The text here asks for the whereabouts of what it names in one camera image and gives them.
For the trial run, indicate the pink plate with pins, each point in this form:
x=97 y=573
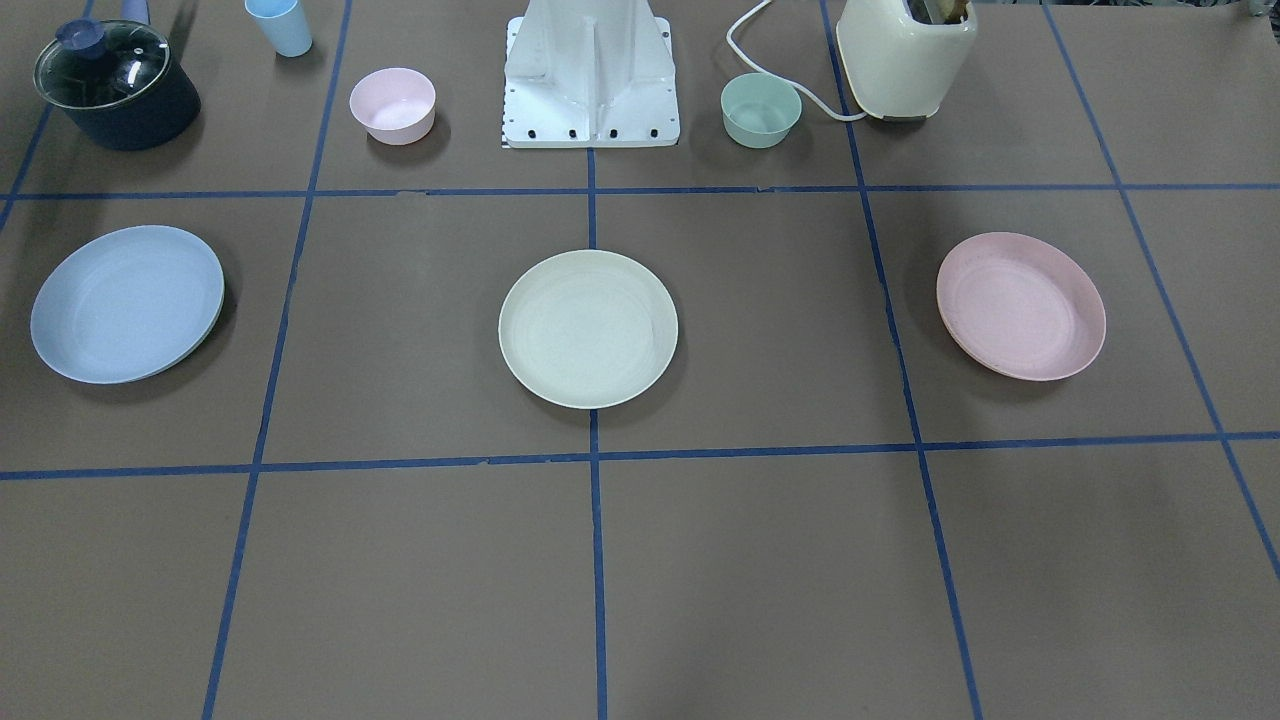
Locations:
x=1020 y=307

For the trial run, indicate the blue plate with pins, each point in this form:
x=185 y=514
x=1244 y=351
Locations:
x=128 y=305

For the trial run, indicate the cream plate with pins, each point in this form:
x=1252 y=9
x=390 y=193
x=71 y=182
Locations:
x=588 y=329

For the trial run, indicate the green bowl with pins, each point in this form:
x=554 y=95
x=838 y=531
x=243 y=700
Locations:
x=758 y=111

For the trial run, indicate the pink bowl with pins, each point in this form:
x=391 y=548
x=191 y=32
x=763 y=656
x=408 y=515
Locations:
x=395 y=105

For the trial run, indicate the cream toaster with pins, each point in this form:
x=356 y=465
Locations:
x=901 y=57

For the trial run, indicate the light blue cup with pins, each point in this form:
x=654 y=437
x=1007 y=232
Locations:
x=284 y=24

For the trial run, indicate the dark blue pot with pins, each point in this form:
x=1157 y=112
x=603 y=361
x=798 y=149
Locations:
x=164 y=112

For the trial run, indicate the glass pot lid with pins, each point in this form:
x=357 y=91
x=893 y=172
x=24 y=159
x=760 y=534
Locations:
x=100 y=64

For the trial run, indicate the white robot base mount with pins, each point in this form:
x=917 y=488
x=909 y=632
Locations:
x=589 y=75

